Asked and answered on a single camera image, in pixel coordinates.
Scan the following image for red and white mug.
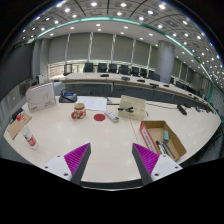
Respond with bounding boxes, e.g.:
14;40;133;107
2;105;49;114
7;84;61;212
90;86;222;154
70;102;88;120

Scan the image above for white compartment organizer box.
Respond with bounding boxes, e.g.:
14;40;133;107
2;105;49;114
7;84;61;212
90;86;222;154
117;94;148;122

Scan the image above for black office chairs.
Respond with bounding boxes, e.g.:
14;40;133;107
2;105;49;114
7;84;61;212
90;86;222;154
63;62;198;95

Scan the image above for long curved conference desk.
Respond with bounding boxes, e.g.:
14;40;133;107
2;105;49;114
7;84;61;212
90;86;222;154
49;72;216;109

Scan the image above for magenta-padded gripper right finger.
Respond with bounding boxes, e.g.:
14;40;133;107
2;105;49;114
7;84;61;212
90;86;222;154
131;142;184;186

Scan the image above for clear red-capped water bottle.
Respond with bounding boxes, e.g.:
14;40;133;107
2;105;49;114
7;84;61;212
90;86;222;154
16;113;39;150

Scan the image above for round ceiling lights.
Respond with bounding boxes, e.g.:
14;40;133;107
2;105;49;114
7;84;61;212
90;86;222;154
19;0;224;88

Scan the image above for black marker pen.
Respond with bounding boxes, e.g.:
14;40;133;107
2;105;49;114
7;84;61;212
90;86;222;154
117;106;135;114

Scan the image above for small black desk microphone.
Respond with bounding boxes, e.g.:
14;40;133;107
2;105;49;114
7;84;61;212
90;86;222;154
176;104;188;116

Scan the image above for flat round red coaster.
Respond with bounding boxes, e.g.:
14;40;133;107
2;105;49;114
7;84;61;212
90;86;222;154
93;113;107;122

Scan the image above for white remote control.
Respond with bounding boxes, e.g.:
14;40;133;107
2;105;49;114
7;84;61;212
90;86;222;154
104;109;121;123

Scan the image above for white paper sheets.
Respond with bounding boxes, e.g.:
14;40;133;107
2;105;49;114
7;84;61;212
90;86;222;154
76;96;109;113

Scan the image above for open brown cardboard box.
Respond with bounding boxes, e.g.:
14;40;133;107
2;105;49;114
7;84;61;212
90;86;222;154
139;120;188;162

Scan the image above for brown paper envelope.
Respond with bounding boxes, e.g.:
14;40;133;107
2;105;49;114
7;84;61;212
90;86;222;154
7;111;33;141

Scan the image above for white cardboard carton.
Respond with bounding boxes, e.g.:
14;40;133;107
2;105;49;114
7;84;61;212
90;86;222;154
25;81;57;115

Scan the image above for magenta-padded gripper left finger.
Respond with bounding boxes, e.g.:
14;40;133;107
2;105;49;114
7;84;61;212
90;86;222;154
42;142;92;186

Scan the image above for teal eraser block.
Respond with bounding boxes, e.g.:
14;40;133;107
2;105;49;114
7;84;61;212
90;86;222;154
162;129;170;143

